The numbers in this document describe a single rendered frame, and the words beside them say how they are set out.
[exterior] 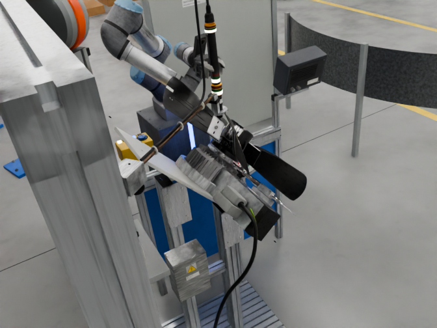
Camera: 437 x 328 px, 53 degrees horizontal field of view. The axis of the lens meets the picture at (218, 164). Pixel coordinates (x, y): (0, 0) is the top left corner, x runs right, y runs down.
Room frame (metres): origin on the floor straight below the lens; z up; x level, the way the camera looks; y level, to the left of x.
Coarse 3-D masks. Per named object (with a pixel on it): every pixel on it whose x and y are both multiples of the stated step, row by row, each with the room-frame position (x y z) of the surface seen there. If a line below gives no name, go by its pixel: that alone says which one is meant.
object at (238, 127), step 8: (232, 120) 1.58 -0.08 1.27; (224, 128) 1.57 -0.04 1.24; (240, 128) 1.53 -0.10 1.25; (224, 136) 1.54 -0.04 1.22; (240, 136) 1.52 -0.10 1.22; (248, 136) 1.53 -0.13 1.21; (216, 144) 1.51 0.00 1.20; (224, 144) 1.52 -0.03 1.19; (232, 144) 1.51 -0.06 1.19; (224, 152) 1.48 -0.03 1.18; (232, 152) 1.51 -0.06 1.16
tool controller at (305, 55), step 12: (312, 48) 2.32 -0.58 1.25; (276, 60) 2.25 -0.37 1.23; (288, 60) 2.22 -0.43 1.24; (300, 60) 2.22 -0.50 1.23; (312, 60) 2.22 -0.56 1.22; (324, 60) 2.26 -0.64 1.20; (276, 72) 2.25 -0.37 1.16; (288, 72) 2.17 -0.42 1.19; (300, 72) 2.20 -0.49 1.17; (312, 72) 2.24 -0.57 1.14; (276, 84) 2.26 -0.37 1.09; (288, 84) 2.19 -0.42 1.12; (300, 84) 2.23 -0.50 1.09; (312, 84) 2.28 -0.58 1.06
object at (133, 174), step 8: (128, 160) 1.15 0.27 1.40; (136, 160) 1.15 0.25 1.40; (120, 168) 1.11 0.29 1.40; (128, 168) 1.11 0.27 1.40; (136, 168) 1.10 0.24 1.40; (144, 168) 1.13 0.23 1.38; (128, 176) 1.06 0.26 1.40; (136, 176) 1.09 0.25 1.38; (144, 176) 1.12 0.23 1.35; (128, 184) 1.06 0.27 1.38; (136, 184) 1.08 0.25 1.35; (128, 192) 1.06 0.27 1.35
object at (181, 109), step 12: (168, 84) 1.60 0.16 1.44; (180, 84) 1.65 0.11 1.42; (180, 96) 1.58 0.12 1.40; (192, 96) 1.62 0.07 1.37; (168, 108) 1.48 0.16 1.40; (180, 108) 1.52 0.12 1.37; (192, 108) 1.56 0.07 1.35; (204, 108) 1.60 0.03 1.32; (192, 120) 1.52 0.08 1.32; (204, 120) 1.55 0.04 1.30
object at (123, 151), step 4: (144, 132) 1.92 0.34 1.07; (136, 136) 1.89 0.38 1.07; (148, 136) 1.88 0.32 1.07; (140, 140) 1.84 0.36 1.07; (144, 140) 1.84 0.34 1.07; (148, 140) 1.84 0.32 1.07; (116, 144) 1.83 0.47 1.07; (120, 144) 1.83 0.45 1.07; (124, 144) 1.82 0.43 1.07; (148, 144) 1.83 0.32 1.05; (152, 144) 1.84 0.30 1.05; (116, 148) 1.85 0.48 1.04; (120, 148) 1.79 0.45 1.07; (124, 148) 1.79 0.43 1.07; (128, 148) 1.79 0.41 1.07; (120, 152) 1.79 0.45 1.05; (124, 152) 1.78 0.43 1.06; (128, 152) 1.78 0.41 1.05; (132, 152) 1.79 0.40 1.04; (120, 156) 1.81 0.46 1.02; (124, 156) 1.77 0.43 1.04; (128, 156) 1.78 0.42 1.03; (132, 156) 1.79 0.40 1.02
